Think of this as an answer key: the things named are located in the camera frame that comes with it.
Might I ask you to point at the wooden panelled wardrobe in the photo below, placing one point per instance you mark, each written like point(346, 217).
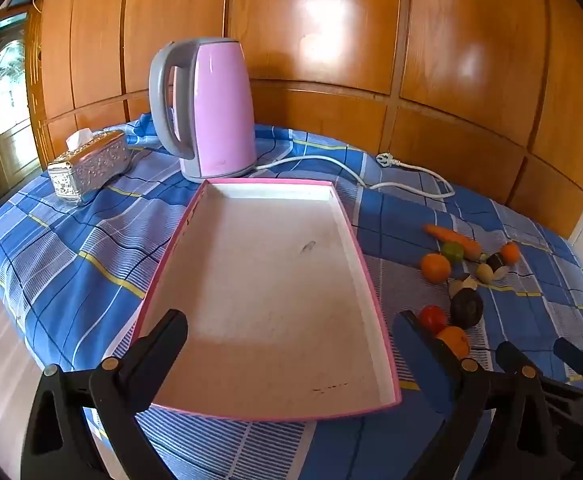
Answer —
point(321, 25)

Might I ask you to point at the orange mandarin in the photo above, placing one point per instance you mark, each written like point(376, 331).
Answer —
point(510, 253)
point(435, 266)

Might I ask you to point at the silver embossed tissue box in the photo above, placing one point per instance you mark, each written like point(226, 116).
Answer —
point(91, 170)

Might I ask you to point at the green lime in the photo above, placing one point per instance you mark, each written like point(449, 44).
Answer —
point(451, 251)

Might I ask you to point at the orange carrot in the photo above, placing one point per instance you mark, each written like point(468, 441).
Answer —
point(451, 237)

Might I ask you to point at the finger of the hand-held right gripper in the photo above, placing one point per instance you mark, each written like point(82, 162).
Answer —
point(574, 355)
point(507, 353)

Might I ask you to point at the white tissue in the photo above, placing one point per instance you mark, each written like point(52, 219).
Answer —
point(78, 138)

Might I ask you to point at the blue plaid tablecloth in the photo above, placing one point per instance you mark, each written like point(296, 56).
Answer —
point(96, 260)

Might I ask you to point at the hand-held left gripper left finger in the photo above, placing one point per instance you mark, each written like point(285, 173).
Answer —
point(164, 345)

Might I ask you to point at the wooden door with glass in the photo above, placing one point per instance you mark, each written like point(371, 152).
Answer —
point(6, 110)

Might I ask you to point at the dark cut fruit piece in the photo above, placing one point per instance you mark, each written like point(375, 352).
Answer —
point(496, 261)
point(464, 284)

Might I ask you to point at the dark round fruit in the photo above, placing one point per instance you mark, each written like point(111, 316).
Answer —
point(466, 307)

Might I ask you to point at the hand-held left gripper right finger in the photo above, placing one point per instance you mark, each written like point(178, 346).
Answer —
point(421, 360)

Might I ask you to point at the small yellow round fruit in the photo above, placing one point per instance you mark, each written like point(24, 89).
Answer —
point(485, 272)

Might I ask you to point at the pink-rimmed white tray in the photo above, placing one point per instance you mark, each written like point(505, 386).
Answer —
point(271, 285)

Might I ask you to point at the large orange with stem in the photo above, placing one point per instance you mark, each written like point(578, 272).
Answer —
point(454, 340)

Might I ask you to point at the red tomato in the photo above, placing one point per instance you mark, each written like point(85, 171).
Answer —
point(432, 317)

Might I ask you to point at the pink electric kettle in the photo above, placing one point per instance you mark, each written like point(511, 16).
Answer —
point(221, 110)

